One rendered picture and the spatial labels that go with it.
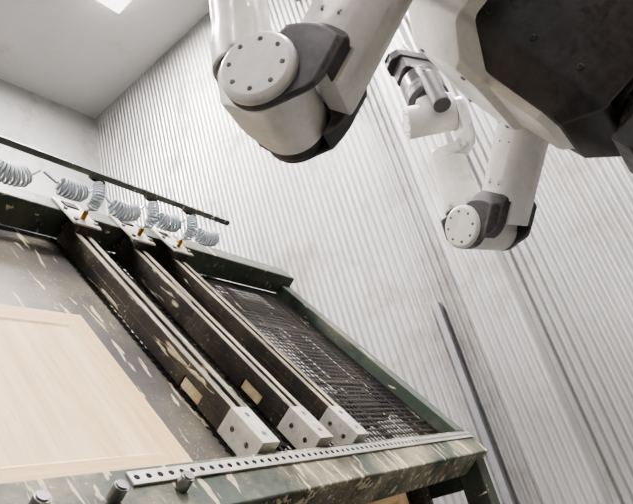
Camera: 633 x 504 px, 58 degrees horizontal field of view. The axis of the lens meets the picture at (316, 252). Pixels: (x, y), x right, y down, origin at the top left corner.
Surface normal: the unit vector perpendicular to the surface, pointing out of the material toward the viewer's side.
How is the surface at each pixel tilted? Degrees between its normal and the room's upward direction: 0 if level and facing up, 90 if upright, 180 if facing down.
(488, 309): 90
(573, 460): 90
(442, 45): 101
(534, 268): 90
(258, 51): 90
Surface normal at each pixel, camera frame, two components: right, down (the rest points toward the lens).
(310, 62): -0.29, -0.33
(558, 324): -0.59, -0.19
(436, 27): -0.89, 0.34
